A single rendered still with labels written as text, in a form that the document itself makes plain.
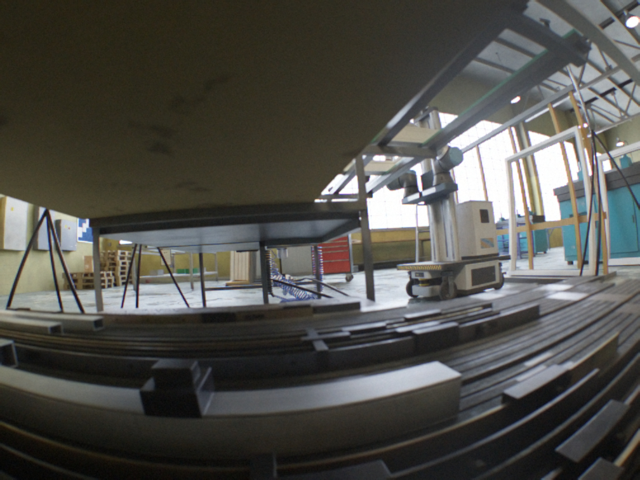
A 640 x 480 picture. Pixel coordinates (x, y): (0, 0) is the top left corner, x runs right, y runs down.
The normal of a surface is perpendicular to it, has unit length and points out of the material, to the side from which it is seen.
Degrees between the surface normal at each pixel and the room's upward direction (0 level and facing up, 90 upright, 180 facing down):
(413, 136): 90
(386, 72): 180
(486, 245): 90
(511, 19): 180
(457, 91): 90
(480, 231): 90
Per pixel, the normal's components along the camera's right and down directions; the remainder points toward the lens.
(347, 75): 0.07, 0.99
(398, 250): 0.17, -0.08
